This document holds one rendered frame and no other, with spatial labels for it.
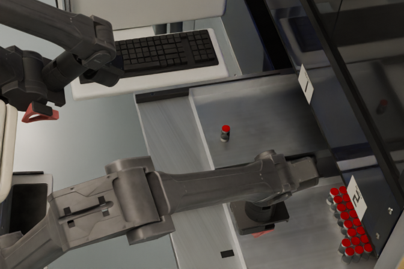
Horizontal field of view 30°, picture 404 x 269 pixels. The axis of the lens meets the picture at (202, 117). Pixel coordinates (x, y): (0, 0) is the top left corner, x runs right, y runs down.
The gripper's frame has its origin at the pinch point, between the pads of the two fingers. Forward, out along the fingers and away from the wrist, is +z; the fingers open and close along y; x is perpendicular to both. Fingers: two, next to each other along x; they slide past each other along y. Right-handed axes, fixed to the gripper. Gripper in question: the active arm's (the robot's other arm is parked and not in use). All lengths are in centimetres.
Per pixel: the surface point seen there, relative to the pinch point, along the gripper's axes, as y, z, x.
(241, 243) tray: 1.4, 20.7, 8.8
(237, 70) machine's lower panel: 25, 53, 87
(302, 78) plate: 26, 8, 43
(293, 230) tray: 14.2, 21.1, 9.4
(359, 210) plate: 26.1, 8.7, 4.7
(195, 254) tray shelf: -9.8, 20.6, 8.3
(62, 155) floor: -36, 108, 105
